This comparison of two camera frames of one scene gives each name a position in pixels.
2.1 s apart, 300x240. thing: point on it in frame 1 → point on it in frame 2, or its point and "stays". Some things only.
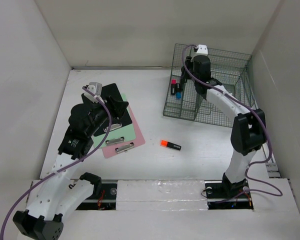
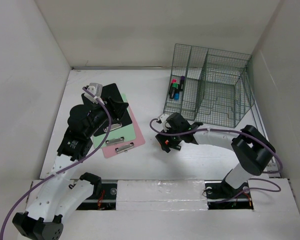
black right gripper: [189, 61] → [162, 138]
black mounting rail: [217, 197] stays
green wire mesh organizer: [230, 69] stays
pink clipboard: [113, 150] stays
